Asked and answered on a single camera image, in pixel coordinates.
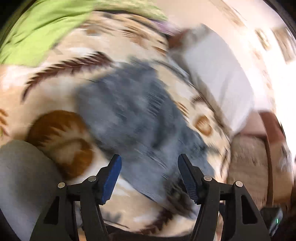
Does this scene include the blue denim pants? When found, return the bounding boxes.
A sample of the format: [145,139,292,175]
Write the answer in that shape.
[75,59,214,210]

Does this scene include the pink brown pillow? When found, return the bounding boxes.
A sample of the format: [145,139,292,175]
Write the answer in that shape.
[240,111,266,138]

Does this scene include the cream leaf-pattern blanket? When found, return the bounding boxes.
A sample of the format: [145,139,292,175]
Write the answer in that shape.
[1,11,230,237]

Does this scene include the light grey pillow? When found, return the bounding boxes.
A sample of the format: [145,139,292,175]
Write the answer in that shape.
[168,24,254,137]

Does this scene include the lime green cloth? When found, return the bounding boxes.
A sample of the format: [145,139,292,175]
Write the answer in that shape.
[1,1,95,67]

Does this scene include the green patterned quilt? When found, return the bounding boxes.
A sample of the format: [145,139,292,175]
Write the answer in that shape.
[94,0,168,21]

